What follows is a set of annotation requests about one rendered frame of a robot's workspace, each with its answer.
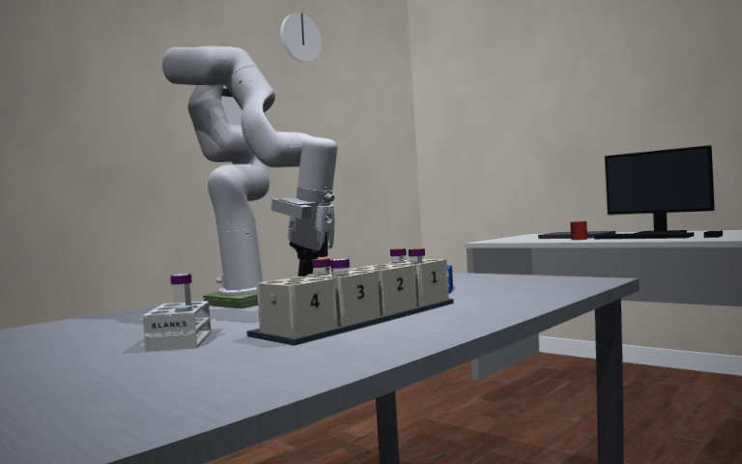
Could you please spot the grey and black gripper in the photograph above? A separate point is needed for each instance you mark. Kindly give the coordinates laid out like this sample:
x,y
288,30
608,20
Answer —
x,y
312,234

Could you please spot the white tube rack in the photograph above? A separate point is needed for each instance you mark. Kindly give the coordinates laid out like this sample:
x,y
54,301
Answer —
x,y
176,330

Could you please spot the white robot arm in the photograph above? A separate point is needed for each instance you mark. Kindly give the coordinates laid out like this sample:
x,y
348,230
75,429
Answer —
x,y
230,185

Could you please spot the blue tube rack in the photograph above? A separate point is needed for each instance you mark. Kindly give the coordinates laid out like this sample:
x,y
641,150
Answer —
x,y
450,278

